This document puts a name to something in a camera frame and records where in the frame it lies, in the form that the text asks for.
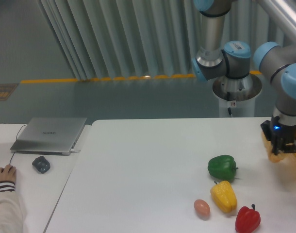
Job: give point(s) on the green bell pepper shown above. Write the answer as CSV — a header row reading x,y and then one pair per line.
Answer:
x,y
222,167

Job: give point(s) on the grey pleated curtain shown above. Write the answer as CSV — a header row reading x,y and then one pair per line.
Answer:
x,y
125,38

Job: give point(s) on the triangular toasted bread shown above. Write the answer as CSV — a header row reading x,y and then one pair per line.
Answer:
x,y
271,156

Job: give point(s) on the dark grey small device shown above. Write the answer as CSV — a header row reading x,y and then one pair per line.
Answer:
x,y
41,164

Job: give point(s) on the yellow bell pepper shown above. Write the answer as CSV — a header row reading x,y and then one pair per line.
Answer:
x,y
224,196

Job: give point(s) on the forearm in cream sleeve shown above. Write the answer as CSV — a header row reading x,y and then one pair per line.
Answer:
x,y
11,217

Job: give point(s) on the silver closed laptop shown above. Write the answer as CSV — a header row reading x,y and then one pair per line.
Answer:
x,y
49,135

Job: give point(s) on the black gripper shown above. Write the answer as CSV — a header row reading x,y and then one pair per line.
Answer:
x,y
278,136

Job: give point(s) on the pink egg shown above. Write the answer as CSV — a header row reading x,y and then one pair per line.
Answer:
x,y
202,207

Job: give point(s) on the red bell pepper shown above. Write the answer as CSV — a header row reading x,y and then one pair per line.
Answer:
x,y
247,220

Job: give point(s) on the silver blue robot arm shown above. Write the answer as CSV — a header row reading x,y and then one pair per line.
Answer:
x,y
229,66

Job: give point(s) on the person's hand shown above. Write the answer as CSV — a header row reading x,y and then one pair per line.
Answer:
x,y
8,174

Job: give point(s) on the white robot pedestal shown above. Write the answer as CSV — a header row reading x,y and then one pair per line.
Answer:
x,y
236,98

